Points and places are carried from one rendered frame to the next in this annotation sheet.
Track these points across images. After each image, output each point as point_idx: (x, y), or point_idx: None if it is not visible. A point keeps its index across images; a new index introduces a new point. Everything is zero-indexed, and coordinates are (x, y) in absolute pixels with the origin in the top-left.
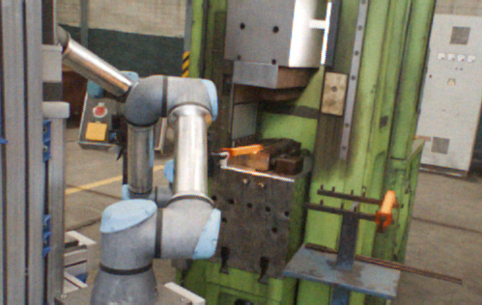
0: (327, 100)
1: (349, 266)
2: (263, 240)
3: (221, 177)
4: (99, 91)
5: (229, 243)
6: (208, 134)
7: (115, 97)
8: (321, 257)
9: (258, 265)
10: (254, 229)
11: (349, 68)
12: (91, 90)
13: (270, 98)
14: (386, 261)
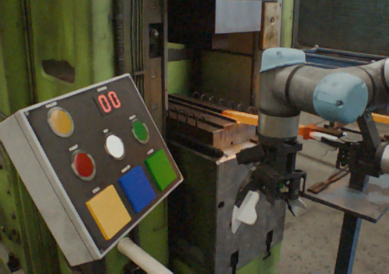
0: (268, 34)
1: (367, 183)
2: (269, 216)
3: (229, 172)
4: (366, 103)
5: (238, 245)
6: (369, 113)
7: (371, 104)
8: (338, 192)
9: (264, 245)
10: (261, 210)
11: None
12: (352, 108)
13: (224, 46)
14: (347, 165)
